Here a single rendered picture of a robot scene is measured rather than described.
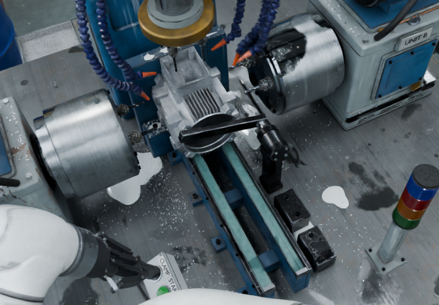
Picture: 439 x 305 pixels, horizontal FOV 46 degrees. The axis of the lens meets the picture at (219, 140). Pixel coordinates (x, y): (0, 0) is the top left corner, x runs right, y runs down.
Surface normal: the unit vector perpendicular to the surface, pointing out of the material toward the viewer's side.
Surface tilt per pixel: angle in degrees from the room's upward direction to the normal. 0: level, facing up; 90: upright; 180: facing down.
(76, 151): 40
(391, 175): 0
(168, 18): 0
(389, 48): 90
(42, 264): 73
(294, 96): 81
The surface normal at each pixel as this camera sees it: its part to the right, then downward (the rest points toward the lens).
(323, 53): 0.23, 0.02
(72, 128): 0.04, -0.39
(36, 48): -0.05, -0.57
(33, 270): 0.72, 0.22
